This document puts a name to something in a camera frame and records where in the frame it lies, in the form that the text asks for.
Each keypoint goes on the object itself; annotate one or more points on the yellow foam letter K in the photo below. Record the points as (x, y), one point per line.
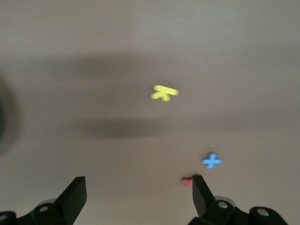
(164, 91)

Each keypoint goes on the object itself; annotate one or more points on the red foam letter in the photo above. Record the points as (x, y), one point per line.
(186, 181)

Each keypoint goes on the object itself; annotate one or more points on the brown table cover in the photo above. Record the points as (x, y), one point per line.
(70, 35)

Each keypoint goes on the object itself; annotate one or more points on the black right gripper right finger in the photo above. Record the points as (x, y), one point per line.
(201, 199)

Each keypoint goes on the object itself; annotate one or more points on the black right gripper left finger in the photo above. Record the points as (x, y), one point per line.
(75, 194)

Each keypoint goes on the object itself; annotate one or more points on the blue foam plus sign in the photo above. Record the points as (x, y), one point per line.
(211, 160)

